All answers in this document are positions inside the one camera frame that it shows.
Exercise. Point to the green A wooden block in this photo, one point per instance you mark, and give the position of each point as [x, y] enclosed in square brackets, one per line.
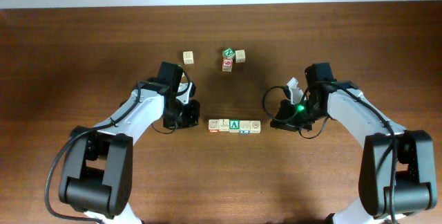
[234, 126]

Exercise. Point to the red U wooden block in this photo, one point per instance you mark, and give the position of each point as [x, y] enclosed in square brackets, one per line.
[213, 126]

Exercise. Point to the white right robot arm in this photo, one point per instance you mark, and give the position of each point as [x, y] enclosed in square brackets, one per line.
[398, 174]

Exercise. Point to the sailboat yellow I block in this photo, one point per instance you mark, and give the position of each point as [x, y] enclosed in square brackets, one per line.
[224, 125]

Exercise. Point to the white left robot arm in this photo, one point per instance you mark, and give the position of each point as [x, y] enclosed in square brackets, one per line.
[97, 173]

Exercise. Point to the number 2 blue block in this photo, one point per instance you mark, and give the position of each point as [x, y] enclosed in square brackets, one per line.
[245, 126]

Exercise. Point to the green N wooden block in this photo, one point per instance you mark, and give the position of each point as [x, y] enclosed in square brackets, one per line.
[228, 53]

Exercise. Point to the plain butterfly wooden block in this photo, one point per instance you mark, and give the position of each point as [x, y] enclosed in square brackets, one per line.
[240, 56]

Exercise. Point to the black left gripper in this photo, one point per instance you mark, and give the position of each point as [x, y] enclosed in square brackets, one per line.
[190, 119]

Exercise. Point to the red 6 wooden block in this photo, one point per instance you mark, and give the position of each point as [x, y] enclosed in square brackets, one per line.
[227, 65]

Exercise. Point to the plain E wooden block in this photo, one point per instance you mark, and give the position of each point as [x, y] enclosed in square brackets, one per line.
[188, 57]

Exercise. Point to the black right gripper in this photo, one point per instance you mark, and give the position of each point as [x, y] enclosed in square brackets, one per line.
[290, 124]

